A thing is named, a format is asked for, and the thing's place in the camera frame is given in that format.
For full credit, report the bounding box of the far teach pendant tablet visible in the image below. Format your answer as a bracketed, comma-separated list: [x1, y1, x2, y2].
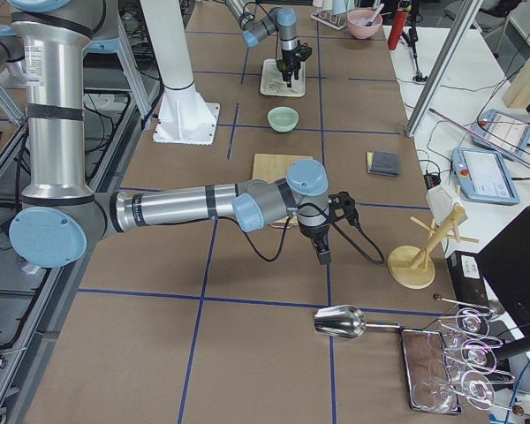
[471, 109, 530, 157]

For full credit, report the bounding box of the metal ice scoop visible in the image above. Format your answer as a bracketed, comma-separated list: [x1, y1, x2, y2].
[314, 305, 401, 339]

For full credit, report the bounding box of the wooden cutting board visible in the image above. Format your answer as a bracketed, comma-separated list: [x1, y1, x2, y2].
[252, 153, 314, 229]

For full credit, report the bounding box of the teach pendant tablet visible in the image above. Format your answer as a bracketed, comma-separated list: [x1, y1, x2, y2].
[471, 109, 530, 157]
[451, 148, 520, 206]

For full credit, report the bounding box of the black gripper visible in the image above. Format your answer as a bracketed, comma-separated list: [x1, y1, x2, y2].
[297, 204, 331, 264]
[281, 42, 312, 88]

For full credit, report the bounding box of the white wire cup rack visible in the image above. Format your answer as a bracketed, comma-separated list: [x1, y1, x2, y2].
[310, 0, 348, 30]

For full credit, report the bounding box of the wooden mug tree stand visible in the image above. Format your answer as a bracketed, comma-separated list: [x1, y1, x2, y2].
[387, 202, 479, 290]

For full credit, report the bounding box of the green avocado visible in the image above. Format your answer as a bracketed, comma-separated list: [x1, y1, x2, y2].
[276, 59, 286, 72]

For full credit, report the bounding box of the near teach pendant tablet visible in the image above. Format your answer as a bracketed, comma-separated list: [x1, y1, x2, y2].
[451, 148, 520, 206]

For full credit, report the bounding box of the grey folded cloth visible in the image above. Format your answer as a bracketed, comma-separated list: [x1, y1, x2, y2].
[366, 151, 400, 177]

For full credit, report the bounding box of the reacher grabber stick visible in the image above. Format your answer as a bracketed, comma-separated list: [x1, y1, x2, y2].
[429, 108, 530, 170]

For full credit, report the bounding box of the mint green bowl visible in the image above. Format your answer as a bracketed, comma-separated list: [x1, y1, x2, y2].
[267, 106, 299, 133]

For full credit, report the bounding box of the black glass holder tray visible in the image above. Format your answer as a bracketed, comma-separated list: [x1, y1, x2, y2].
[399, 328, 463, 416]

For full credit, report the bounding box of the white bear serving tray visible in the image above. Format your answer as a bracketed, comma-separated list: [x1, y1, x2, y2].
[260, 58, 306, 97]

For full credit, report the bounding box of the red water bottle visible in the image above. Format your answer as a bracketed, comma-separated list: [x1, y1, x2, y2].
[388, 8, 409, 50]

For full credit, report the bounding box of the aluminium frame post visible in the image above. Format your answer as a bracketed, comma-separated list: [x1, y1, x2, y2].
[405, 0, 483, 137]

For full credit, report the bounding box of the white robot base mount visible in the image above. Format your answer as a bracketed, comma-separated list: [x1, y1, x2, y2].
[140, 0, 220, 146]

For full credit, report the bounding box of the pink bowl with ice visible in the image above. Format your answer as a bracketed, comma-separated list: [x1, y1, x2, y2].
[346, 9, 382, 40]

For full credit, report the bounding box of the black monitor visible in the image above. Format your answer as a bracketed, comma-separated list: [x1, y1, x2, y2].
[477, 207, 530, 325]

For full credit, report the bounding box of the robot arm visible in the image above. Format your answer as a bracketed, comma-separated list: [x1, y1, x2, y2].
[223, 0, 312, 88]
[8, 1, 333, 269]

